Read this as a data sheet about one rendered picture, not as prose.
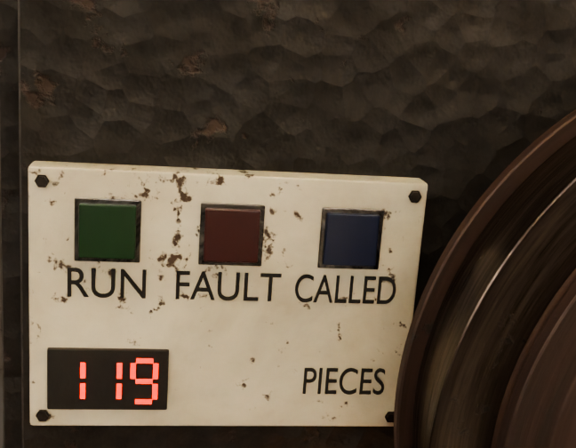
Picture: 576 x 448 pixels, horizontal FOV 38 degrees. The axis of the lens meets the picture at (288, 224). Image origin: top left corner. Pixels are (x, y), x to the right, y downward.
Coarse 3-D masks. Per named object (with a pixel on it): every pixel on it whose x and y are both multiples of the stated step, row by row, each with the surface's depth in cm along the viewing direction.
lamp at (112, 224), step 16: (80, 208) 53; (96, 208) 53; (112, 208) 53; (128, 208) 53; (80, 224) 53; (96, 224) 53; (112, 224) 54; (128, 224) 54; (80, 240) 54; (96, 240) 54; (112, 240) 54; (128, 240) 54; (80, 256) 54; (96, 256) 54; (112, 256) 54; (128, 256) 54
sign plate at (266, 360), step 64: (64, 192) 53; (128, 192) 54; (192, 192) 54; (256, 192) 55; (320, 192) 55; (384, 192) 56; (64, 256) 54; (192, 256) 55; (320, 256) 56; (384, 256) 57; (64, 320) 55; (128, 320) 56; (192, 320) 56; (256, 320) 57; (320, 320) 58; (384, 320) 58; (64, 384) 56; (128, 384) 57; (192, 384) 58; (256, 384) 58; (320, 384) 59; (384, 384) 59
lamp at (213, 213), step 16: (208, 208) 54; (224, 208) 54; (208, 224) 54; (224, 224) 54; (240, 224) 55; (256, 224) 55; (208, 240) 55; (224, 240) 55; (240, 240) 55; (256, 240) 55; (208, 256) 55; (224, 256) 55; (240, 256) 55; (256, 256) 55
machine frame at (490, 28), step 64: (0, 0) 60; (64, 0) 52; (128, 0) 53; (192, 0) 53; (256, 0) 54; (320, 0) 54; (384, 0) 55; (448, 0) 55; (512, 0) 56; (0, 64) 61; (64, 64) 53; (128, 64) 54; (192, 64) 54; (256, 64) 55; (320, 64) 55; (384, 64) 56; (448, 64) 56; (512, 64) 57; (0, 128) 62; (64, 128) 54; (128, 128) 55; (192, 128) 55; (256, 128) 56; (320, 128) 56; (384, 128) 57; (448, 128) 57; (512, 128) 58; (0, 192) 63; (448, 192) 58
